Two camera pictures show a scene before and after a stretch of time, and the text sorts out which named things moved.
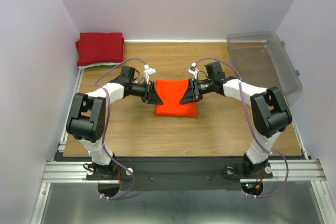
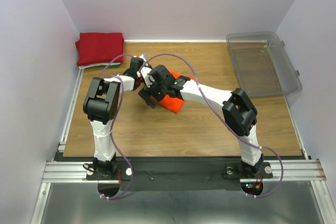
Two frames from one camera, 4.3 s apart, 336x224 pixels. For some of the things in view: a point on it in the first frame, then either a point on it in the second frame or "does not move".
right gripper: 192,93 → 148,92
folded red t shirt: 93,48 does not move
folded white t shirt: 81,67 does not move
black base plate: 179,173 does not move
